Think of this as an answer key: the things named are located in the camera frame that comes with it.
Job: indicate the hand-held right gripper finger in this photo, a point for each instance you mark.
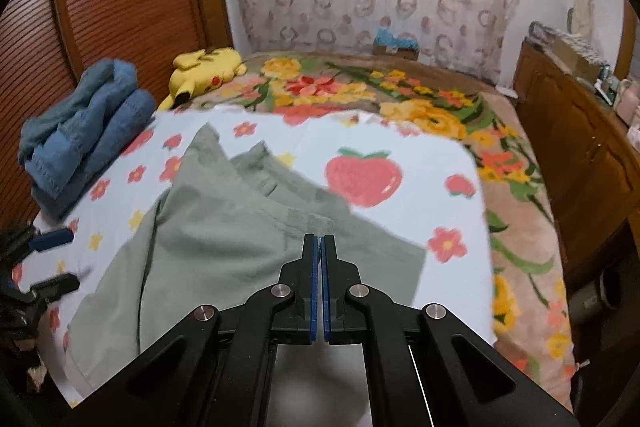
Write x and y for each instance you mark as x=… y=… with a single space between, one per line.
x=315 y=287
x=326 y=287

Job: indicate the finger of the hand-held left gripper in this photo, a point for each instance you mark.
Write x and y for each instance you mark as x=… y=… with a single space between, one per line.
x=55 y=284
x=52 y=239

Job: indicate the green pants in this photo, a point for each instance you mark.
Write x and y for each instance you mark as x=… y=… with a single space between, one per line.
x=210 y=232

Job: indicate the blue jeans pile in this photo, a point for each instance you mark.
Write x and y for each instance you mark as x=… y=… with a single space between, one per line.
x=85 y=117

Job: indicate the white strawberry print sheet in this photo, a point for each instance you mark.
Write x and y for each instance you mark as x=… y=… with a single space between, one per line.
x=400 y=147

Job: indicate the floral fleece blanket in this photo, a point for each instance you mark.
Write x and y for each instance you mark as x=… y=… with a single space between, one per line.
x=520 y=227

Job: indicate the yellow plush toy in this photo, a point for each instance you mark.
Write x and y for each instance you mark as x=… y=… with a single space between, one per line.
x=205 y=67

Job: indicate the blue toy at headboard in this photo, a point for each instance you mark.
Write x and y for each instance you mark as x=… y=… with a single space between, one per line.
x=395 y=42

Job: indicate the dark cylindrical bin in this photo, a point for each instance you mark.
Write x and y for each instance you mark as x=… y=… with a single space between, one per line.
x=595 y=297

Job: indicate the wooden cabinet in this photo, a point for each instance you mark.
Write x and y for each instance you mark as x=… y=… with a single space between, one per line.
x=575 y=132

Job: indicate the cardboard box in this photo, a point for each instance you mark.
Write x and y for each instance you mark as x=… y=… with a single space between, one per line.
x=575 y=54

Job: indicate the teal bottles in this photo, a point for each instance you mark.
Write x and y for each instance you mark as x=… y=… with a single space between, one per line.
x=606 y=84

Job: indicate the pink bag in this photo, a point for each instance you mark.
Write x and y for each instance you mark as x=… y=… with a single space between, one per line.
x=630 y=102

